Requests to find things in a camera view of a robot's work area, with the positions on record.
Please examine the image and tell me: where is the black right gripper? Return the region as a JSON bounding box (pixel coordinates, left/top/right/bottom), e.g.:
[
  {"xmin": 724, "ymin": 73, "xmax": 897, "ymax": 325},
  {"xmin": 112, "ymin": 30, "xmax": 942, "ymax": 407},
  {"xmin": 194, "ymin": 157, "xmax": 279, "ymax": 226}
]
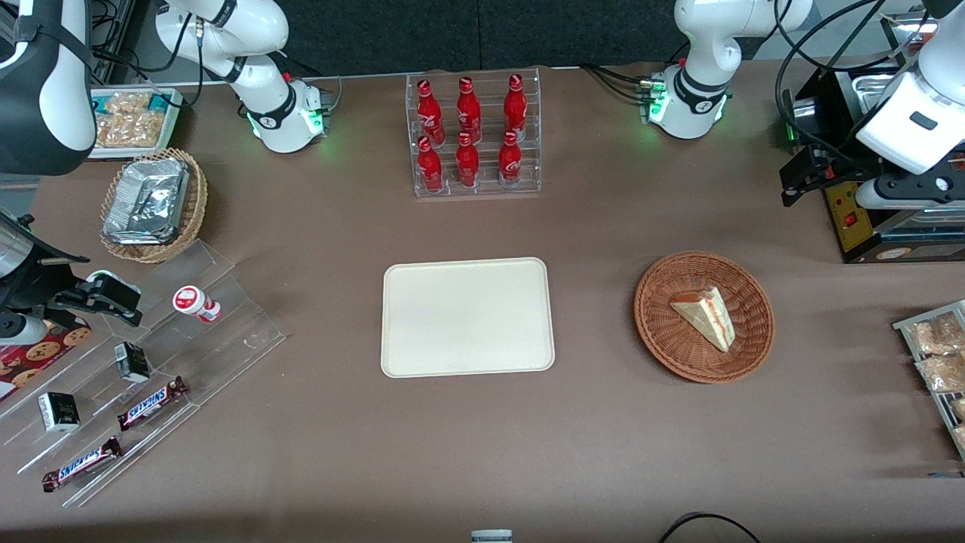
[{"xmin": 0, "ymin": 213, "xmax": 144, "ymax": 327}]

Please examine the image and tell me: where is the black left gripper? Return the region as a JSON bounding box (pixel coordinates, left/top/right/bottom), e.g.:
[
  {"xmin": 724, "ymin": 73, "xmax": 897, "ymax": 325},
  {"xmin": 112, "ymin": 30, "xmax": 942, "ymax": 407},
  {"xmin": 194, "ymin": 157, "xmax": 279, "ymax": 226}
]
[{"xmin": 780, "ymin": 143, "xmax": 965, "ymax": 207}]

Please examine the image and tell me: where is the triangle sandwich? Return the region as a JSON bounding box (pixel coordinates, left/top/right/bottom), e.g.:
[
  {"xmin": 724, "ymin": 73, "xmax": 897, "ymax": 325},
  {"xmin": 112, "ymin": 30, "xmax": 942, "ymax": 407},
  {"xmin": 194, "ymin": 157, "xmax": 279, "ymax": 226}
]
[{"xmin": 669, "ymin": 287, "xmax": 735, "ymax": 354}]

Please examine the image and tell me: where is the light wicker basket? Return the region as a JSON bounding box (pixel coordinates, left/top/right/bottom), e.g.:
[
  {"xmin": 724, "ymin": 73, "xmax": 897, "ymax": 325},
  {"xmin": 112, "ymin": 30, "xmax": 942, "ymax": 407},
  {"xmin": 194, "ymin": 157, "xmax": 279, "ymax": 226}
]
[{"xmin": 99, "ymin": 148, "xmax": 209, "ymax": 265}]

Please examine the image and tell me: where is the metal snack tray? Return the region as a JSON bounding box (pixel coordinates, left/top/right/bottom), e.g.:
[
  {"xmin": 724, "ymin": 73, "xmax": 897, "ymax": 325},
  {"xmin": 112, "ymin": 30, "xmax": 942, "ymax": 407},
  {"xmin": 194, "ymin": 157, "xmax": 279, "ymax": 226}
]
[{"xmin": 893, "ymin": 299, "xmax": 965, "ymax": 462}]

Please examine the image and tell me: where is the white snack tray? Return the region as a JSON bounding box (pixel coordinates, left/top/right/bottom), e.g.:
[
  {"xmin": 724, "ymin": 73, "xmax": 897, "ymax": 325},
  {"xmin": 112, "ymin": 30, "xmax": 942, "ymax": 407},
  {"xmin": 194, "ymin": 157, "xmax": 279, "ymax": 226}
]
[{"xmin": 88, "ymin": 86, "xmax": 186, "ymax": 161}]

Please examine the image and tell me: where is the round brown wicker basket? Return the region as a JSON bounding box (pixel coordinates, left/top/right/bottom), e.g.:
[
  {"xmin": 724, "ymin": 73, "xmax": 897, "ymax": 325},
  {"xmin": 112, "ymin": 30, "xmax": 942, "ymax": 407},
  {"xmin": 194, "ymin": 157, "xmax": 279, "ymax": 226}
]
[{"xmin": 633, "ymin": 250, "xmax": 776, "ymax": 385}]

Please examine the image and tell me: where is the beige plastic tray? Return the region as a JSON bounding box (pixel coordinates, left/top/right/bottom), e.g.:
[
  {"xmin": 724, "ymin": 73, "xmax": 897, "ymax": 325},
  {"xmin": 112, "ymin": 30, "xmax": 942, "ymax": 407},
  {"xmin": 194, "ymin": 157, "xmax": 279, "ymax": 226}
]
[{"xmin": 381, "ymin": 257, "xmax": 556, "ymax": 379}]

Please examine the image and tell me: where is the small black carton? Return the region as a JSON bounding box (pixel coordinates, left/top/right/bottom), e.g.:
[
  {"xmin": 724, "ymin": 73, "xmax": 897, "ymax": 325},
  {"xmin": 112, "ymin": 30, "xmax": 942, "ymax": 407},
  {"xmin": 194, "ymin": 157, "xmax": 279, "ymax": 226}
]
[
  {"xmin": 37, "ymin": 391, "xmax": 81, "ymax": 434},
  {"xmin": 113, "ymin": 341, "xmax": 152, "ymax": 385}
]

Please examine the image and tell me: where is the black sealing machine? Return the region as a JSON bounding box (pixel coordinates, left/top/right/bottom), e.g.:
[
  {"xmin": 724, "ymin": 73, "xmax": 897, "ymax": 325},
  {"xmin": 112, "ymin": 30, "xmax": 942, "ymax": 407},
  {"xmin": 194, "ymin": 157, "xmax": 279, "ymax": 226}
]
[{"xmin": 780, "ymin": 14, "xmax": 965, "ymax": 265}]

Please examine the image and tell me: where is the small red white bottle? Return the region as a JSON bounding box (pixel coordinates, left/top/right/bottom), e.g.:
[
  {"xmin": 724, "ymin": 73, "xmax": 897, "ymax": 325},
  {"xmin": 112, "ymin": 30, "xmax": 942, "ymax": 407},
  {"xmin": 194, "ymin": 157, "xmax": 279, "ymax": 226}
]
[{"xmin": 172, "ymin": 285, "xmax": 222, "ymax": 324}]

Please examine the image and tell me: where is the red cookie box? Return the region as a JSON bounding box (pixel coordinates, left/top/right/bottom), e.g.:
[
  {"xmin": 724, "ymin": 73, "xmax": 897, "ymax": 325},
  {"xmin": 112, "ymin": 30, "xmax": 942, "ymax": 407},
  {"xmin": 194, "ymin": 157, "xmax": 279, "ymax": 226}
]
[{"xmin": 0, "ymin": 320, "xmax": 93, "ymax": 402}]

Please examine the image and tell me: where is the stack of foil containers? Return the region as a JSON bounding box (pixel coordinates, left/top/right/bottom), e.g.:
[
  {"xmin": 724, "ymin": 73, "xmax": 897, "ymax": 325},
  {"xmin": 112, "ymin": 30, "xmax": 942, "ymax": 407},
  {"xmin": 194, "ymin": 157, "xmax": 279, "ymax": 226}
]
[{"xmin": 102, "ymin": 156, "xmax": 190, "ymax": 247}]

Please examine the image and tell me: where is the snickers chocolate bar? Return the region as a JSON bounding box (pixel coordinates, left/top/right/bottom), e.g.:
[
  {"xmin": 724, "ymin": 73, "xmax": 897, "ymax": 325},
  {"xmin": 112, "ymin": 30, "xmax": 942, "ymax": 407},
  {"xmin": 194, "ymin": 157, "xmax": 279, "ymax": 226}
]
[
  {"xmin": 116, "ymin": 376, "xmax": 190, "ymax": 432},
  {"xmin": 41, "ymin": 436, "xmax": 124, "ymax": 493}
]

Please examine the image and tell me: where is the clear acrylic stepped display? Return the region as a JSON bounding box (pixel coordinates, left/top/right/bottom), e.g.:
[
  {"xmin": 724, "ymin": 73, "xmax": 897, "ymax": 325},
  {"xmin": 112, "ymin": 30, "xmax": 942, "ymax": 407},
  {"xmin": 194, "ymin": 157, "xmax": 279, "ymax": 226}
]
[{"xmin": 0, "ymin": 240, "xmax": 286, "ymax": 508}]

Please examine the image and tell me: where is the red cola bottle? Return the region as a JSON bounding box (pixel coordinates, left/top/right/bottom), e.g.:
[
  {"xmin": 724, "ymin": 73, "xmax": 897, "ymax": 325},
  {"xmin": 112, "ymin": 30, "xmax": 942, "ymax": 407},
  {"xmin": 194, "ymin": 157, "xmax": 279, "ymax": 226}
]
[
  {"xmin": 503, "ymin": 73, "xmax": 528, "ymax": 143},
  {"xmin": 498, "ymin": 130, "xmax": 523, "ymax": 189},
  {"xmin": 416, "ymin": 136, "xmax": 445, "ymax": 195},
  {"xmin": 455, "ymin": 132, "xmax": 481, "ymax": 189},
  {"xmin": 456, "ymin": 76, "xmax": 483, "ymax": 144},
  {"xmin": 416, "ymin": 78, "xmax": 445, "ymax": 146}
]

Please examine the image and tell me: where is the clear acrylic bottle rack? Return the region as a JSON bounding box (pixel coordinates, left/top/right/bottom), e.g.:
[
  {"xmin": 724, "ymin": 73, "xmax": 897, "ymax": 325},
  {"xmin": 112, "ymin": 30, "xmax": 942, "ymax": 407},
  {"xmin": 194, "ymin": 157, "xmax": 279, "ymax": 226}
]
[{"xmin": 405, "ymin": 67, "xmax": 543, "ymax": 199}]

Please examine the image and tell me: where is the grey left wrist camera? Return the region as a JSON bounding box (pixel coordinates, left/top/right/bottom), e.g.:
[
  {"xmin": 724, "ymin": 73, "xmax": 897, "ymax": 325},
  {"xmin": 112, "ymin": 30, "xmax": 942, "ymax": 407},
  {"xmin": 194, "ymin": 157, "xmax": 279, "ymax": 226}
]
[{"xmin": 855, "ymin": 179, "xmax": 940, "ymax": 212}]

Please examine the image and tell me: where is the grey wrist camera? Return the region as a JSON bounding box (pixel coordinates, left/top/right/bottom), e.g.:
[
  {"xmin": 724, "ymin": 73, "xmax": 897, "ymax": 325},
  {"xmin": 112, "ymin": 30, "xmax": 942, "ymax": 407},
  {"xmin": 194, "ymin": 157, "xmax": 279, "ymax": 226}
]
[
  {"xmin": 0, "ymin": 313, "xmax": 48, "ymax": 347},
  {"xmin": 855, "ymin": 179, "xmax": 940, "ymax": 212}
]

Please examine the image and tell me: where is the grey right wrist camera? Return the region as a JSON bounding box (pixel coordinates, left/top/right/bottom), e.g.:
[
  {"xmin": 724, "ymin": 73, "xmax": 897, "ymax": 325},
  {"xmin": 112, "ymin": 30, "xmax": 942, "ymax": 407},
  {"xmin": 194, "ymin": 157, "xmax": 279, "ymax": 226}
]
[{"xmin": 0, "ymin": 313, "xmax": 48, "ymax": 347}]

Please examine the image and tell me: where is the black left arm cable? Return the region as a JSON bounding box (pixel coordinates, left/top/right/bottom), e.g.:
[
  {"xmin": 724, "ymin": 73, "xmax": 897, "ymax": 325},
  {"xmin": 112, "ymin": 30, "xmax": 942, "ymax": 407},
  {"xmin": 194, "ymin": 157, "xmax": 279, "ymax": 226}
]
[{"xmin": 774, "ymin": 0, "xmax": 913, "ymax": 165}]

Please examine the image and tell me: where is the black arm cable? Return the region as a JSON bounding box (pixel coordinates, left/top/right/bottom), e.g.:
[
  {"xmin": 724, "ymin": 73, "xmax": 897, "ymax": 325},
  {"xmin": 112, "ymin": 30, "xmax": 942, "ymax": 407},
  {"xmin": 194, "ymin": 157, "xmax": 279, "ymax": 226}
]
[
  {"xmin": 774, "ymin": 0, "xmax": 913, "ymax": 165},
  {"xmin": 92, "ymin": 0, "xmax": 208, "ymax": 108}
]

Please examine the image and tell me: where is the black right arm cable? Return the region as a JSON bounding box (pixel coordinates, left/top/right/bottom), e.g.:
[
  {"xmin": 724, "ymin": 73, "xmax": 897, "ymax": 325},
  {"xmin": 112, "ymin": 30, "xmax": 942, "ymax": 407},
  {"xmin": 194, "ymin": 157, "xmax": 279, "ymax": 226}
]
[{"xmin": 92, "ymin": 0, "xmax": 208, "ymax": 108}]

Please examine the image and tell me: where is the black cable loop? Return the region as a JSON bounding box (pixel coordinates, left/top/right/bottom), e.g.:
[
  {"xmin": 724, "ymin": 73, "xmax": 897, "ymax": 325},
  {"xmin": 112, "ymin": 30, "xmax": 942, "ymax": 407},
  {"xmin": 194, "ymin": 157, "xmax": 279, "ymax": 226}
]
[{"xmin": 657, "ymin": 512, "xmax": 763, "ymax": 543}]

